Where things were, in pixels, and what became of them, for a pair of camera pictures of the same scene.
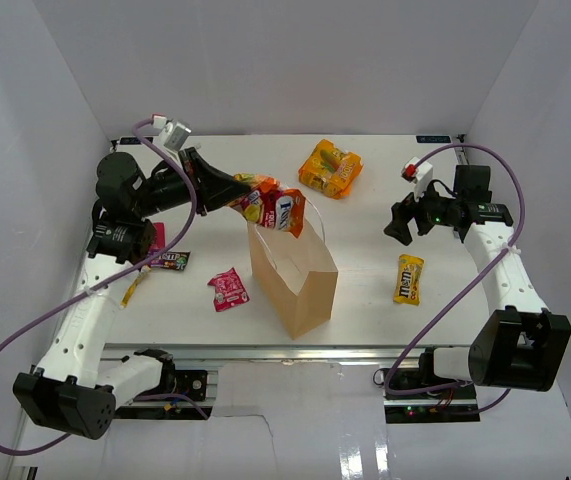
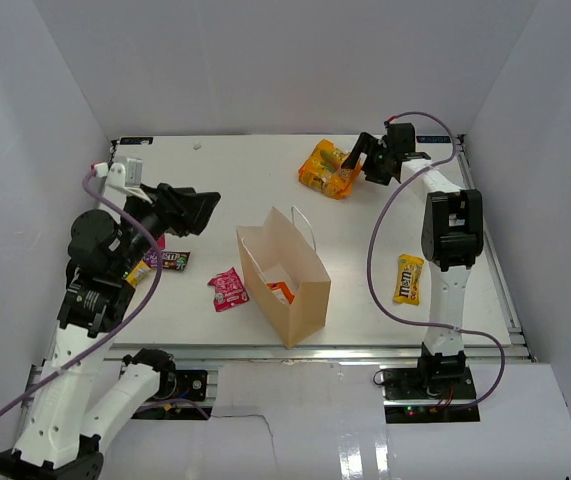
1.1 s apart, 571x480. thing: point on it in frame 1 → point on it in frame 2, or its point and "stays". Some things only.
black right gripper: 405,211 → 365,144
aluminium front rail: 275,352 stays
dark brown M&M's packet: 173,259 stays
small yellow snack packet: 134,284 stays
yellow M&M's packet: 408,278 stays
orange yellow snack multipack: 330,169 stays
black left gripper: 216,188 → 183,208
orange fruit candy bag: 271,204 → 284,287
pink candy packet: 230,291 stays
